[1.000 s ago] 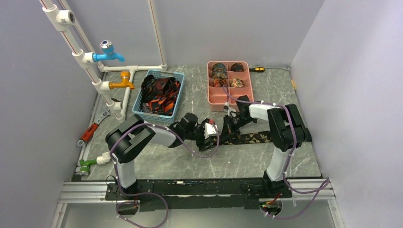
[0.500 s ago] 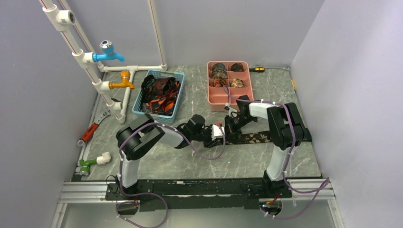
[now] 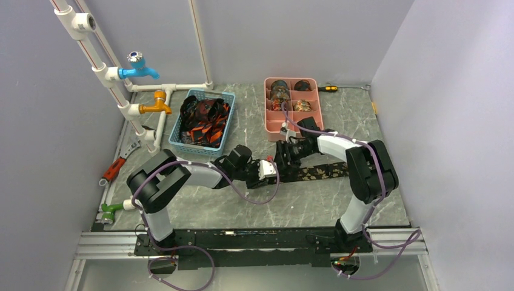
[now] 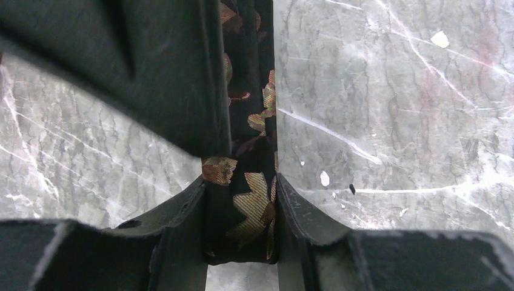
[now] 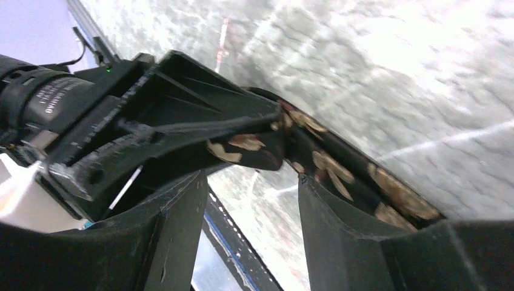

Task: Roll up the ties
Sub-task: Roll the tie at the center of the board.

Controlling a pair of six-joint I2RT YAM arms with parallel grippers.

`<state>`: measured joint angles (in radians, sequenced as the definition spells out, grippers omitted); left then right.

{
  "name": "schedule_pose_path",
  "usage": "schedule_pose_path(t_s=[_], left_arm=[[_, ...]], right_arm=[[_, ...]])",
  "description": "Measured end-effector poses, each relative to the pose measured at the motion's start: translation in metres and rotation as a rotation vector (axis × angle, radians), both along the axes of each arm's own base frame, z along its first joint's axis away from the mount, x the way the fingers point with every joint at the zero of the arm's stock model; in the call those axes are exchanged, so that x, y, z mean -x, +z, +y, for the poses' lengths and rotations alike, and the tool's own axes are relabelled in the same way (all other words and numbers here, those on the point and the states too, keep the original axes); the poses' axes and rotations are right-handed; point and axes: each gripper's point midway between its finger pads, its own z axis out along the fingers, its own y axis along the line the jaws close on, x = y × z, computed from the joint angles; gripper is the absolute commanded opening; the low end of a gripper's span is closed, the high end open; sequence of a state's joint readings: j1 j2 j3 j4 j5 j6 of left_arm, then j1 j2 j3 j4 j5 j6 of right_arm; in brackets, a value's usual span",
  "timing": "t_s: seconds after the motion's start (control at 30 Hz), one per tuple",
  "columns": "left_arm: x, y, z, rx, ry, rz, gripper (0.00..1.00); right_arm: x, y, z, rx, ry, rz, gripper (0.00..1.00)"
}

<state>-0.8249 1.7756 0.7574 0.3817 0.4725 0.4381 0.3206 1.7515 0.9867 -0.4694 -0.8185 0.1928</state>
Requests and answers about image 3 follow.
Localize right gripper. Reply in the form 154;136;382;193
274;140;314;175

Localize black floral gold tie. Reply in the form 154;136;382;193
279;162;349;183

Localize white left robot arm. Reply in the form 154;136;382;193
126;145;278;255

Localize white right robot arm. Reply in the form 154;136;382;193
275;118;399;252

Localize pile of patterned ties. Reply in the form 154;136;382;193
179;95;231;148

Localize rolled tie gold floral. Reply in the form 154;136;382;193
292;99;313;112

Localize rolled tie red gold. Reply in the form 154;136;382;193
269;99;289;112

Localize pink compartment tray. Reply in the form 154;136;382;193
264;77;324;142

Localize rolled tie dark blue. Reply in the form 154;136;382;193
270;79;290;100

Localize blue perforated plastic basket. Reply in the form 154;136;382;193
169;89;236;157

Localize rolled tie dark red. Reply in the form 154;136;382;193
293;79;312;92

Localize yellow black screwdriver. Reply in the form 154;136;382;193
318;85;339;93

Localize orange tap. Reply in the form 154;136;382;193
139;90;172;115

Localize green tap with white fitting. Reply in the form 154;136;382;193
100;199;135;225

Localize blue tap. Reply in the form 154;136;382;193
118;51;160;79

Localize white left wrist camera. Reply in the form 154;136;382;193
258;160;278;180

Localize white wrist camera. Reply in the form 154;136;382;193
279;122;296;140
258;160;278;180

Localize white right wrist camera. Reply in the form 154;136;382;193
279;122;296;140

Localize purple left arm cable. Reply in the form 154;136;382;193
130;158;281;291

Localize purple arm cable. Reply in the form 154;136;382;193
130;158;281;291
280;101;422;281

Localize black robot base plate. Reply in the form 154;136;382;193
134;226;372;270

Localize red handled adjustable wrench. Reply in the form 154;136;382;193
98;138;141;187

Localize aluminium rail frame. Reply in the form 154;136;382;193
65;227;440;290

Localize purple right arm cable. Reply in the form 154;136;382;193
280;101;422;281

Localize white PVC pipe frame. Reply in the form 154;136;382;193
51;1;213;156

